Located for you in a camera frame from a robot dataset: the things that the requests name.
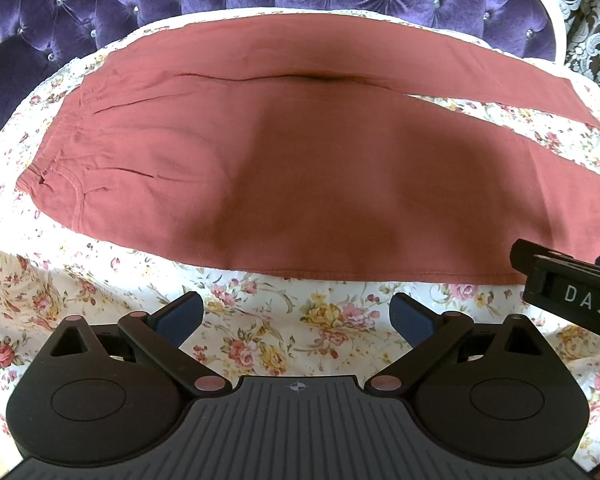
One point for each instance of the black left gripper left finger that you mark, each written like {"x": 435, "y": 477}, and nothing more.
{"x": 157, "y": 339}

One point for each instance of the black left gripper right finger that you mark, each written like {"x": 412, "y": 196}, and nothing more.
{"x": 432, "y": 337}

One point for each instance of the rust red pants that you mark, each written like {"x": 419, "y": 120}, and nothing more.
{"x": 315, "y": 146}

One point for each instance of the floral quilted bedspread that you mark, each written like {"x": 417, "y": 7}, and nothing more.
{"x": 254, "y": 324}

